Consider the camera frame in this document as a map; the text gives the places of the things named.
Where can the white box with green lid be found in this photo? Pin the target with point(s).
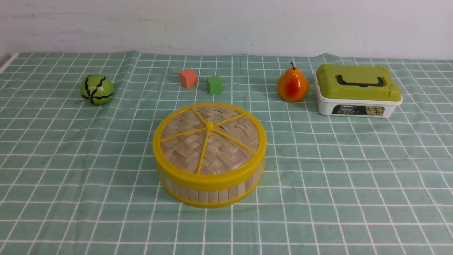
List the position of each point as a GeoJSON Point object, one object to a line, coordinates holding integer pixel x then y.
{"type": "Point", "coordinates": [356, 90]}

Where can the orange toy pear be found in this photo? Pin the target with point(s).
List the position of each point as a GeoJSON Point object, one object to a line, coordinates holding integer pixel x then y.
{"type": "Point", "coordinates": [292, 85]}

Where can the orange foam cube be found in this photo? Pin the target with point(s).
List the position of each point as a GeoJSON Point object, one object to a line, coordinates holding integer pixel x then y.
{"type": "Point", "coordinates": [188, 78]}

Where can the yellow bamboo steamer basket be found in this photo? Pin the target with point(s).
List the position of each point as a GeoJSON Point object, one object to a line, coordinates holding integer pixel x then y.
{"type": "Point", "coordinates": [212, 198]}

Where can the green checked tablecloth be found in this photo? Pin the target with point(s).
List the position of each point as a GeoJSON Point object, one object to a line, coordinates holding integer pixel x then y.
{"type": "Point", "coordinates": [80, 179]}

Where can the green foam cube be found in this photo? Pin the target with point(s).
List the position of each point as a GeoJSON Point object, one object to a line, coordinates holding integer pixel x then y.
{"type": "Point", "coordinates": [214, 84]}

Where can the green toy watermelon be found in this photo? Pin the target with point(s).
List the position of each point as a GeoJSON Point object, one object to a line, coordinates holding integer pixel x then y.
{"type": "Point", "coordinates": [96, 89]}

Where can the yellow woven steamer lid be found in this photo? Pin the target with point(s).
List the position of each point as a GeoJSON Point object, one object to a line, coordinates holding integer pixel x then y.
{"type": "Point", "coordinates": [210, 147]}

